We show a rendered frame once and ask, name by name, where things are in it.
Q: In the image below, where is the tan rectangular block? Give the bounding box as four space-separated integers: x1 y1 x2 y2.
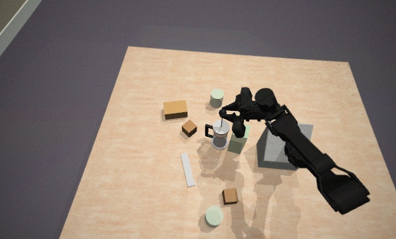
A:
163 100 188 120

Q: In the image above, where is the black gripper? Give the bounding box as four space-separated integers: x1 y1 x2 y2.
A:
220 87 262 138

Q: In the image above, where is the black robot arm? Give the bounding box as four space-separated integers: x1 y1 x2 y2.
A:
234 88 370 214

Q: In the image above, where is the tan cube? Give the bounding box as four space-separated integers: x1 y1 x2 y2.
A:
182 120 197 137
222 188 238 205

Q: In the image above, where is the white flat bar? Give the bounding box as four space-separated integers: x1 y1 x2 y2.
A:
181 153 195 187

